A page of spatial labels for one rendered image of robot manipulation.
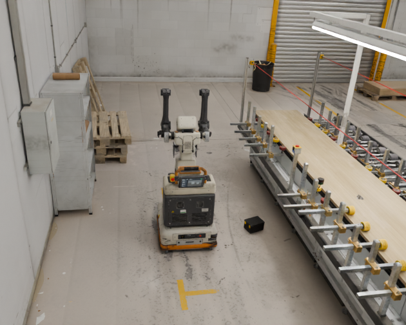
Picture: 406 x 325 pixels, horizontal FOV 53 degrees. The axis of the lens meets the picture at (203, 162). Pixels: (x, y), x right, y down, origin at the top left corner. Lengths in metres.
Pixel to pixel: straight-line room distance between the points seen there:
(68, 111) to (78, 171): 0.73
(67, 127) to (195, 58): 6.86
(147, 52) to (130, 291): 7.80
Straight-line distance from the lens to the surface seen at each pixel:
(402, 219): 4.05
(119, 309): 3.98
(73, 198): 5.13
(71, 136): 4.77
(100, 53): 10.97
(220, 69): 11.32
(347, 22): 4.13
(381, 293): 3.04
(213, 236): 4.48
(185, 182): 4.09
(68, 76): 5.09
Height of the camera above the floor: 2.84
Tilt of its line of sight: 26 degrees down
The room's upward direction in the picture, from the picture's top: 3 degrees clockwise
